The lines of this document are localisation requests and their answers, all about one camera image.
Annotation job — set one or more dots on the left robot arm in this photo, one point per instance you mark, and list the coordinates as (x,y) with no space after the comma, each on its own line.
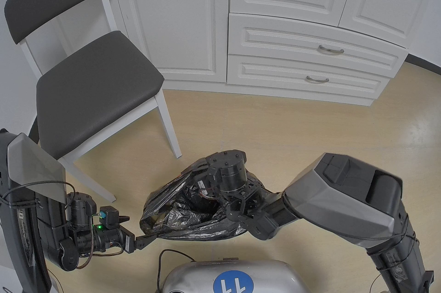
(34,160)

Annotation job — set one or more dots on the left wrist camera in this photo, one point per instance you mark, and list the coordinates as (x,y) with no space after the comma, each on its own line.
(112,217)

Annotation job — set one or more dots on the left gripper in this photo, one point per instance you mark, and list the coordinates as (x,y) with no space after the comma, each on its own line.
(110,238)

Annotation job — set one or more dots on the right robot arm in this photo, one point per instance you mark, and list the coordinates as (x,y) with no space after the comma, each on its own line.
(344,195)

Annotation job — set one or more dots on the black plastic bag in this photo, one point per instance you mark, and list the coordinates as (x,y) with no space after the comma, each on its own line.
(172,215)

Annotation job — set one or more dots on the white chair dark grey seat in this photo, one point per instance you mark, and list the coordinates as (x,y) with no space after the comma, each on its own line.
(96,88)

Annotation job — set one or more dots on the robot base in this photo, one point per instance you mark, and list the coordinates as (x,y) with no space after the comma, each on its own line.
(275,277)

